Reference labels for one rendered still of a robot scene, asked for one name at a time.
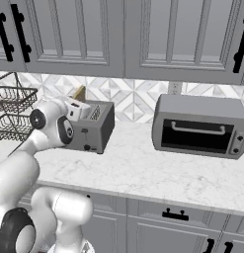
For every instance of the grey two-slot toaster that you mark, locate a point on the grey two-slot toaster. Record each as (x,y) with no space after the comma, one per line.
(97,131)

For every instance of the white wall socket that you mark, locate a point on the white wall socket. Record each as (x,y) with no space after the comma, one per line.
(175,88)

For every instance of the grey toaster oven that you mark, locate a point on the grey toaster oven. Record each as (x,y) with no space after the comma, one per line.
(199,108)

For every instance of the grey drawer front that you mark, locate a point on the grey drawer front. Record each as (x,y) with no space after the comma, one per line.
(107,201)
(205,214)

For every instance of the tan bread slice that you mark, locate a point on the tan bread slice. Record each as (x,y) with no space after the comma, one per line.
(79,94)

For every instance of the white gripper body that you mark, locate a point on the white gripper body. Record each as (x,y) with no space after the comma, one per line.
(81,111)

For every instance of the grey base cupboard door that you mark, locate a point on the grey base cupboard door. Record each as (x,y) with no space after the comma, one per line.
(240,243)
(159,238)
(107,234)

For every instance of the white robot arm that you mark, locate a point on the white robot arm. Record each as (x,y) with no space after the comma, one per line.
(15,178)

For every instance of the grey wall cupboard door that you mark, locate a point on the grey wall cupboard door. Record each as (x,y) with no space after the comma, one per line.
(94,33)
(1,64)
(189,33)

